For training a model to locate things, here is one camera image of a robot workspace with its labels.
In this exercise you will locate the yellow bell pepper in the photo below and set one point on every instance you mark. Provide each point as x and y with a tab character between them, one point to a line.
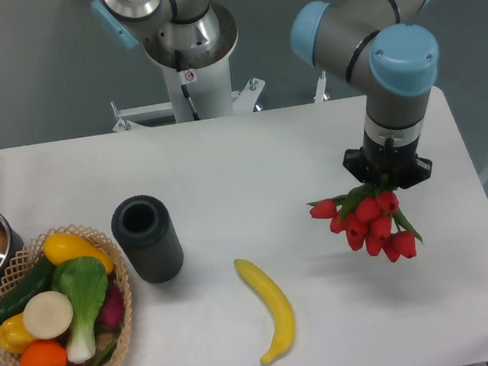
14	336

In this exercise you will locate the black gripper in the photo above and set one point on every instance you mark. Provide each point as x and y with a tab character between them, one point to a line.
401	168

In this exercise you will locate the white round radish slice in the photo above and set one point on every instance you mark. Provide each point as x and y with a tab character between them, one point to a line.
48	315

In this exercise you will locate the yellow banana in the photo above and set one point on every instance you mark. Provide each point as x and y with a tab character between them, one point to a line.
278	305

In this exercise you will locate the orange fruit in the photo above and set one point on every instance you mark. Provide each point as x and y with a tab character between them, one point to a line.
44	353

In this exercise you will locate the green cucumber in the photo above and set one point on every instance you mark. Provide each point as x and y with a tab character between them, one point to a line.
36	281

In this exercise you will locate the yellow squash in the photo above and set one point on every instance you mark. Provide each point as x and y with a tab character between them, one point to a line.
61	247

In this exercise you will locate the red tulip bouquet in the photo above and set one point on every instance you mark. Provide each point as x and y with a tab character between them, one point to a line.
370	217

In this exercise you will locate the green bok choy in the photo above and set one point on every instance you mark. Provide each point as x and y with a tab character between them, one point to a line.
83	281

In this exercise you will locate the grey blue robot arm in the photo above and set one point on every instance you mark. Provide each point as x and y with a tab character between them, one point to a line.
368	43

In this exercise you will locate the dark grey ribbed vase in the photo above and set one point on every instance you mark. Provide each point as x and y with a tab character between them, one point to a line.
144	230

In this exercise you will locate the white clamp bracket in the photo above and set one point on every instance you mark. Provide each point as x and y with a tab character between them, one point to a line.
321	94

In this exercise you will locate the woven wicker basket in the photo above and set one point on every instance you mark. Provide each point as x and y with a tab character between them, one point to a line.
25	259

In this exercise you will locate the purple sweet potato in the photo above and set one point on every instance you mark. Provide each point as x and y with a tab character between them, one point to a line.
113	309

